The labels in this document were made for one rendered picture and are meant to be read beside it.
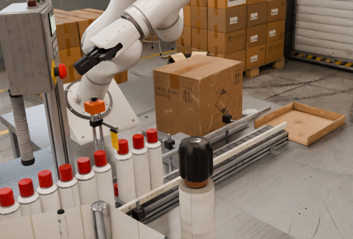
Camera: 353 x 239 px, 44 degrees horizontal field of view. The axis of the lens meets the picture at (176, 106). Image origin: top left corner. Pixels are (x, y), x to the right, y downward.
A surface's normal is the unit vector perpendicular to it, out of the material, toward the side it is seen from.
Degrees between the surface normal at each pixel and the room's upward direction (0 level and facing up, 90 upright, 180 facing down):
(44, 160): 0
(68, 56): 88
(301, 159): 0
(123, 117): 40
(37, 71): 90
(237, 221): 0
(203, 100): 90
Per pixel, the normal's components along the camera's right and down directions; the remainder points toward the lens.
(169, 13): 0.65, 0.62
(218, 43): -0.73, 0.26
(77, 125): 0.38, -0.55
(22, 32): 0.14, 0.35
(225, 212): -0.04, -0.93
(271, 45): 0.63, 0.22
